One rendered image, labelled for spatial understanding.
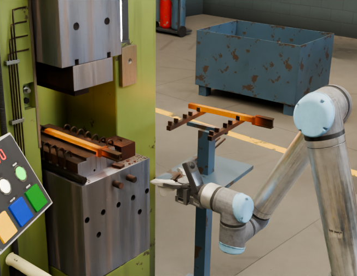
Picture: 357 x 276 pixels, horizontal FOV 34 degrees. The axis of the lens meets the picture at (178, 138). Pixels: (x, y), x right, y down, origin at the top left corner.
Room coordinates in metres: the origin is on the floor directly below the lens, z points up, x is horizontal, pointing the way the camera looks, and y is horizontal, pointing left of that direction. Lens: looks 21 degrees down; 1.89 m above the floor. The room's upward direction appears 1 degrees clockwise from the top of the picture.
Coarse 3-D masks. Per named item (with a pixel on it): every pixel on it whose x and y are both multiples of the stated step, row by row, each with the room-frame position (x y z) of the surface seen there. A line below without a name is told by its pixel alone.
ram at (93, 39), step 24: (48, 0) 2.07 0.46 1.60; (72, 0) 2.09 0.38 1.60; (96, 0) 2.17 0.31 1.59; (48, 24) 2.08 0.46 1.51; (72, 24) 2.08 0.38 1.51; (96, 24) 2.17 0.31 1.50; (120, 24) 2.27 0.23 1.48; (48, 48) 2.08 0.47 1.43; (72, 48) 2.08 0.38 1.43; (96, 48) 2.17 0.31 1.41; (120, 48) 2.26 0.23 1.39
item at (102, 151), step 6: (48, 132) 2.36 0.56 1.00; (54, 132) 2.34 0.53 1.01; (60, 132) 2.35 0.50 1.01; (66, 138) 2.29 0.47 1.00; (72, 138) 2.28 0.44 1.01; (78, 138) 2.28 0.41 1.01; (84, 144) 2.21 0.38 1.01; (90, 144) 2.21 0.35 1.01; (96, 150) 2.17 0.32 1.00; (102, 150) 2.15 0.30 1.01; (108, 150) 2.14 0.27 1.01; (102, 156) 2.15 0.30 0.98; (108, 156) 2.14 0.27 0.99; (114, 156) 2.12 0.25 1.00
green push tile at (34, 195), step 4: (36, 184) 1.77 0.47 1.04; (32, 188) 1.74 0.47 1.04; (36, 188) 1.75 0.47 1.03; (28, 192) 1.71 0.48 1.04; (32, 192) 1.73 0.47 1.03; (36, 192) 1.74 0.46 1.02; (40, 192) 1.76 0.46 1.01; (28, 196) 1.70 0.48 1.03; (32, 196) 1.72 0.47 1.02; (36, 196) 1.73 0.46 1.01; (40, 196) 1.75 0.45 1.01; (28, 200) 1.70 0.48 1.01; (32, 200) 1.70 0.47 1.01; (36, 200) 1.72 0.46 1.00; (40, 200) 1.73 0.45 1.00; (44, 200) 1.75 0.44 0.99; (32, 204) 1.69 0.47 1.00; (36, 204) 1.71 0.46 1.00; (40, 204) 1.72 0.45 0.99; (44, 204) 1.74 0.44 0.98; (36, 208) 1.70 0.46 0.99; (40, 208) 1.71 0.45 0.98
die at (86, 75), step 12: (96, 60) 2.17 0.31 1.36; (108, 60) 2.21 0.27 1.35; (36, 72) 2.21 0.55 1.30; (48, 72) 2.17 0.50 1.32; (60, 72) 2.12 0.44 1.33; (72, 72) 2.08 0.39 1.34; (84, 72) 2.12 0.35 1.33; (96, 72) 2.16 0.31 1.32; (108, 72) 2.21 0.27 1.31; (60, 84) 2.12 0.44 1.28; (72, 84) 2.08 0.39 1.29; (84, 84) 2.12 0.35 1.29; (96, 84) 2.16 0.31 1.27
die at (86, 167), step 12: (72, 132) 2.39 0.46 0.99; (60, 144) 2.25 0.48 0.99; (72, 144) 2.24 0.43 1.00; (96, 144) 2.25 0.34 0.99; (48, 156) 2.19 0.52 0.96; (60, 156) 2.15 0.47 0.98; (72, 156) 2.15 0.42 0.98; (84, 156) 2.13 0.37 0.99; (96, 156) 2.15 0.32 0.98; (72, 168) 2.10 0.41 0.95; (84, 168) 2.10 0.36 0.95; (96, 168) 2.15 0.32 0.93
